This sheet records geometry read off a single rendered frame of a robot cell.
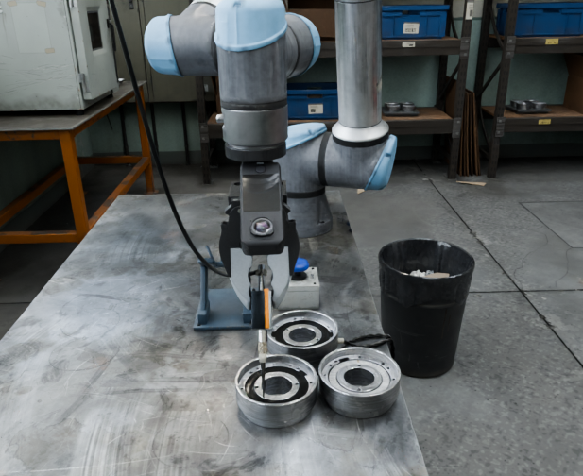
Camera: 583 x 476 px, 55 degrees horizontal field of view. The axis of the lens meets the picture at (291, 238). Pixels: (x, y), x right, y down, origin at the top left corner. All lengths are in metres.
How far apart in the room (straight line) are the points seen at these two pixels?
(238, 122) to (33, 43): 2.35
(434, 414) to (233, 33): 1.62
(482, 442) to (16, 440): 1.47
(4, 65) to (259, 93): 2.44
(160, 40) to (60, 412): 0.49
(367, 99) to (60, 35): 1.98
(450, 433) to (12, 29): 2.45
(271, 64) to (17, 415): 0.54
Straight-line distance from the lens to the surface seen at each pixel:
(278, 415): 0.71
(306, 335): 0.86
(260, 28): 0.61
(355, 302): 0.98
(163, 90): 4.55
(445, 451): 1.90
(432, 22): 4.30
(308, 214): 1.23
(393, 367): 0.78
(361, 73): 1.10
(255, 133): 0.62
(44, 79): 2.94
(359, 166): 1.16
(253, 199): 0.61
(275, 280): 0.70
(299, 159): 1.19
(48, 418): 0.81
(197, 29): 0.75
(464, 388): 2.16
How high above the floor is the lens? 1.29
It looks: 23 degrees down
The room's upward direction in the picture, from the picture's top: 1 degrees counter-clockwise
